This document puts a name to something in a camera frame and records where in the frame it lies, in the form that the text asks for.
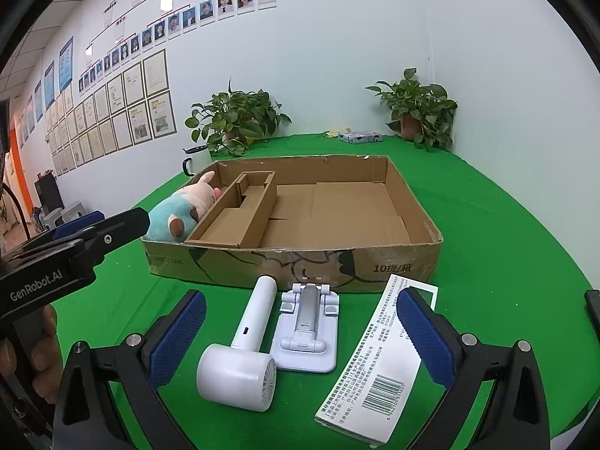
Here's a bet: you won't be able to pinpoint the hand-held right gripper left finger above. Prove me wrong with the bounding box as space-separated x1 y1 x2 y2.
53 289 207 450

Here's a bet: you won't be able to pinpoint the white handheld fan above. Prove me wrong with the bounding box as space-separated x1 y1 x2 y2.
196 276 277 412

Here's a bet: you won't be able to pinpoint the brown cardboard divider insert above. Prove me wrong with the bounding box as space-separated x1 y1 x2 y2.
185 171 278 249

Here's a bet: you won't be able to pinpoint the blue patterned tissue pack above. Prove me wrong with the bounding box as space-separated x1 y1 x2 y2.
338 130 384 145

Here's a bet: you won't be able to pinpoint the person's left hand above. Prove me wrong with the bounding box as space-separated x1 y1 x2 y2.
0 304 63 405

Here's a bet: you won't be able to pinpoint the black cable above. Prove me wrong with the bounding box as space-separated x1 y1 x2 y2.
1 184 32 240

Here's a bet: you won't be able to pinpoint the white mug with black handle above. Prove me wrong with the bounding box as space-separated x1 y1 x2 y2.
182 144 210 178

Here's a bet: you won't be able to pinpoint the pink and teal plush toy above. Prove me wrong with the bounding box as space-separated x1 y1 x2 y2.
143 171 222 243

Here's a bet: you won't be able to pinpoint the grey plastic stools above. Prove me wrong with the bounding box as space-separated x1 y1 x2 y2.
40 201 85 231

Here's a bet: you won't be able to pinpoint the black object at table edge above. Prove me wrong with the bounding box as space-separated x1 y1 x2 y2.
584 289 600 325

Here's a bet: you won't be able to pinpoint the green plant in terracotta pot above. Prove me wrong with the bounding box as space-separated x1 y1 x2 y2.
366 68 458 152

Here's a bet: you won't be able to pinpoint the white folding phone stand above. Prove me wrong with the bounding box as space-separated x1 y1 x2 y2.
270 282 339 375

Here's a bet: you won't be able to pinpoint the white barcode carton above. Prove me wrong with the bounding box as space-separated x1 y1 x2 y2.
315 276 439 448

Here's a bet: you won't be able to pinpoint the black cabinet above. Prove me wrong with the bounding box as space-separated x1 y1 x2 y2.
34 171 65 215

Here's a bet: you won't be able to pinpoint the brown cardboard box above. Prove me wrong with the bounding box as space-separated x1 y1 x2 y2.
141 154 444 294

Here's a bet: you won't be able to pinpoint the bushy potted green plant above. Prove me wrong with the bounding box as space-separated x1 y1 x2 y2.
184 77 292 158

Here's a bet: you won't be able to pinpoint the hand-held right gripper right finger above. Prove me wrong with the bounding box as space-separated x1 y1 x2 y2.
396 287 550 450

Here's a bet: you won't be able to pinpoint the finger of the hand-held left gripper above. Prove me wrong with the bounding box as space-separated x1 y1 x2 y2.
70 207 151 268
19 210 105 250

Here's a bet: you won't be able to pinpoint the row of portrait photos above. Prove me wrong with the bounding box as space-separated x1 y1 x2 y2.
77 0 277 95

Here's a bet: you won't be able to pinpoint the row of blue wall posters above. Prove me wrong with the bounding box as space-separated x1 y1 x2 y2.
19 36 76 125

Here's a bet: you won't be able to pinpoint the wall of framed certificates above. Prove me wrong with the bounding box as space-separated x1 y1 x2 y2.
44 49 178 176

